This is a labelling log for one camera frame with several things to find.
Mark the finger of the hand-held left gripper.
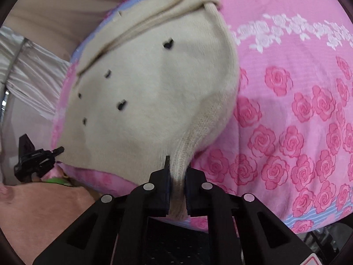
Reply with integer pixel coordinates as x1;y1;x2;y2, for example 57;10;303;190
43;147;65;158

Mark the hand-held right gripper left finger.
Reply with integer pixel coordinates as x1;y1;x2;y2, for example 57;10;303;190
32;156;171;265

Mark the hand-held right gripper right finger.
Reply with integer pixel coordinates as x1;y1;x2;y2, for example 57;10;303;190
185;166;312;265

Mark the cream sweater with black hearts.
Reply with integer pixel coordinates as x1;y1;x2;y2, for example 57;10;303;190
56;0;240;218

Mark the person's left forearm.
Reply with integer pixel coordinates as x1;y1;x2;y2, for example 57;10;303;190
0;182;97;257

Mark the white satin cloth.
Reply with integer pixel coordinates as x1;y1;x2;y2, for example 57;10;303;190
0;26;71;120

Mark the pink floral bed sheet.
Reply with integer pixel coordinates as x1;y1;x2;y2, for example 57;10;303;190
51;0;353;234

